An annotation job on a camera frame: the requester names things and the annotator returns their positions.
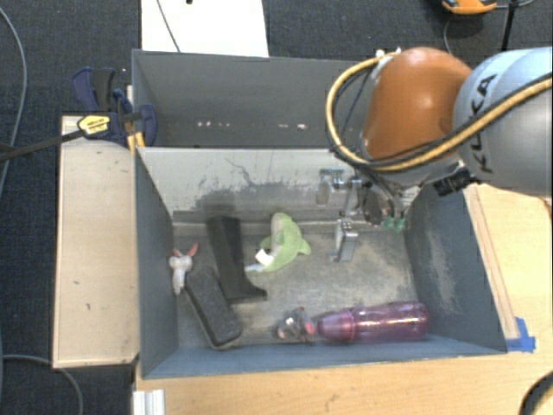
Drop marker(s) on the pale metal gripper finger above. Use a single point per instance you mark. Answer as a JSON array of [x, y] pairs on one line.
[[325, 192], [345, 245]]

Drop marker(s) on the grey metal bin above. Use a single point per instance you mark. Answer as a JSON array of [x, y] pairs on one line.
[[345, 283]]

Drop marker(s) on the green plush toy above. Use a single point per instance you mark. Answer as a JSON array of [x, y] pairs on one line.
[[285, 242]]

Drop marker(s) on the purple plastic bottle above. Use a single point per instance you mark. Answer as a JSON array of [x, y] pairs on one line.
[[376, 323]]

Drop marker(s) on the grey toy mouse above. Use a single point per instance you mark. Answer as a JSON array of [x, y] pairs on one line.
[[294, 324]]

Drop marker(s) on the dark green flat block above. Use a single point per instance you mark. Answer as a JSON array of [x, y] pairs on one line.
[[231, 257]]

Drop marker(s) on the black rough sponge block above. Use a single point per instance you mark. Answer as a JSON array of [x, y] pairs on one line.
[[212, 309]]

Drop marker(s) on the white toy rabbit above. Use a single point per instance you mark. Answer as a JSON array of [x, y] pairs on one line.
[[179, 268]]

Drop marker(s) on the pale wood board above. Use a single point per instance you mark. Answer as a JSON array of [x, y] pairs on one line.
[[95, 253]]

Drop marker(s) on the black cylinder on white bracket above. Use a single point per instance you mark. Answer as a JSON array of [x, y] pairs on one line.
[[453, 183]]

